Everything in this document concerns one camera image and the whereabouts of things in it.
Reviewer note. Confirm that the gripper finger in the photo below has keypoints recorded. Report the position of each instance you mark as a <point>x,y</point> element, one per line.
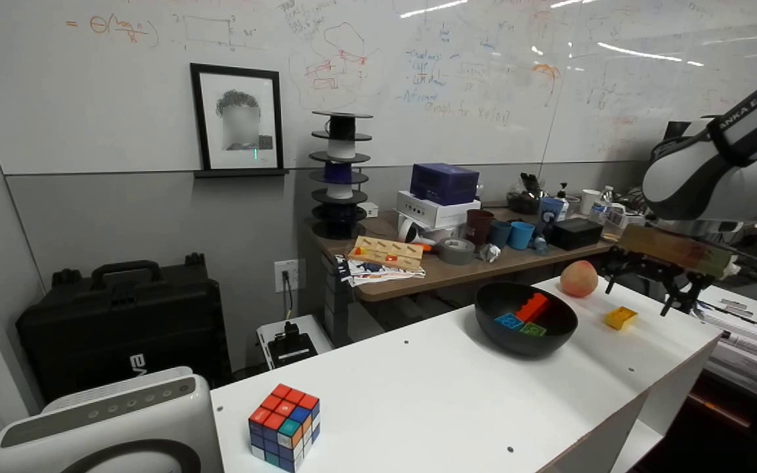
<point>688,292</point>
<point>618,268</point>

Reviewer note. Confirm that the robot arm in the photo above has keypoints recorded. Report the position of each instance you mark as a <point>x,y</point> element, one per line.
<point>694,177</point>

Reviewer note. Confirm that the yellow building block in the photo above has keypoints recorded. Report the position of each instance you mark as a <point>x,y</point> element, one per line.
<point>620,318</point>

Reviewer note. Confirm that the orange building block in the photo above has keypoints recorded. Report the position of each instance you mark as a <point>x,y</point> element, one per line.
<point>533,307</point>

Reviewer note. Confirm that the green building block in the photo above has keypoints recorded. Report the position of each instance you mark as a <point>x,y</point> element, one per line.
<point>533,329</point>

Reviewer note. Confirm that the dark bowl with utensils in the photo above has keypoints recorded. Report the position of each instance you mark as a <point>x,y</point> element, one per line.
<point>524,197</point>

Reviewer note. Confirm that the blue building block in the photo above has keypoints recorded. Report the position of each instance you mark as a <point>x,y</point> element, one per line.
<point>508,321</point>

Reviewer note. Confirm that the black bowl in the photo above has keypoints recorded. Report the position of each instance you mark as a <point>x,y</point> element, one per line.
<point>516,345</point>

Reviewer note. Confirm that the white cabinet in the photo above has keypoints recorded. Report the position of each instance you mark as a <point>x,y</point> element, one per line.
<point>431,394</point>

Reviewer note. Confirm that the peach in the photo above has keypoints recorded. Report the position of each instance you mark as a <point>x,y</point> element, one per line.
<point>579,279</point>

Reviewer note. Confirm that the drinking glass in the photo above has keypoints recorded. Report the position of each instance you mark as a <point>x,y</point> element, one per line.
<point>614,226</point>

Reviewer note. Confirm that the clear water bottle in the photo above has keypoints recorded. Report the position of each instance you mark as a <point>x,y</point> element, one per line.
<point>600,205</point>

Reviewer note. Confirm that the white cup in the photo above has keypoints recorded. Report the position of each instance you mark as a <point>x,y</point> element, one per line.
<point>589,202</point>

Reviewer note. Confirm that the stack of white panels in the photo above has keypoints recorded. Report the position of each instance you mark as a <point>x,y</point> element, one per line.
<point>756,341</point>

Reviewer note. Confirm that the blue mug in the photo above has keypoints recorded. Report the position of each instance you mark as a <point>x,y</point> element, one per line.
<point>550,211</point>

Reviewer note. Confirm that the blue cup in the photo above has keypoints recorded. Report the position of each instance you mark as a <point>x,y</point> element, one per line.
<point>521,236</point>
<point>499,235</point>

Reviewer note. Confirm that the crumpled paper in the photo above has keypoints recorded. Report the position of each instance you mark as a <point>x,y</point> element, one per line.
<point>490,253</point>

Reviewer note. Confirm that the dark red cup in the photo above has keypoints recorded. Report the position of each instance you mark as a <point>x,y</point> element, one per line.
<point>478,228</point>

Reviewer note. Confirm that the brown desk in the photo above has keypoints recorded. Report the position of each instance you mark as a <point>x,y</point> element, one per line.
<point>457,274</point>

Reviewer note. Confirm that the grey tape roll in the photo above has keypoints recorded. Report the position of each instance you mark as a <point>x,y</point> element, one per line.
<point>455,252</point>

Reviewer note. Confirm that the purple box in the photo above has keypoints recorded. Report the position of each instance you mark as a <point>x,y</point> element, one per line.
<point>444,184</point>

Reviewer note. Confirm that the white headset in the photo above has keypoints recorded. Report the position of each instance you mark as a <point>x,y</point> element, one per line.
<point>418,231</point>

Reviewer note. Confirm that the wooden peg board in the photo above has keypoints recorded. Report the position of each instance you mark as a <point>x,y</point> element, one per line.
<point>385,253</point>

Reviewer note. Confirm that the heap of magazines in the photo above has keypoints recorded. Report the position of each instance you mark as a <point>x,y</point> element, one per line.
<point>368,274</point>

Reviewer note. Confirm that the small white box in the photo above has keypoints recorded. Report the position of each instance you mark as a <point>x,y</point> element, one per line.
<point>368,210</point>

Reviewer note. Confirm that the stack of filament spools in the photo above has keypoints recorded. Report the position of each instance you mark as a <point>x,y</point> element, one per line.
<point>340,177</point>

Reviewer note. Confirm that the white box with black charger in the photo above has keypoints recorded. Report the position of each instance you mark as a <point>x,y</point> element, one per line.
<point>293,345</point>

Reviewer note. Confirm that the puzzle cube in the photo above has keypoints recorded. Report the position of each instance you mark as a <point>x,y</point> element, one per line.
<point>283,427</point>

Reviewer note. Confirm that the framed picture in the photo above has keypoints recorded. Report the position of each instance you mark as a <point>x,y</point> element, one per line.
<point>239,118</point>

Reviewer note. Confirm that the black hard case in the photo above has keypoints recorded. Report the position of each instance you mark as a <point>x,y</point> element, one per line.
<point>122,328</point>

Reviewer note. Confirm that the white air purifier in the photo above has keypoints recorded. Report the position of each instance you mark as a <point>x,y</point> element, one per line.
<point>122,420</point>

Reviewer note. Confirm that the whiteboard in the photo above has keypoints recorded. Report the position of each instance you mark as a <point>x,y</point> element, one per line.
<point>122,85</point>

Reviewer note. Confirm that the wall socket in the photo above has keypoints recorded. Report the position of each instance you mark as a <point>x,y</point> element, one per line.
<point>286,274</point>

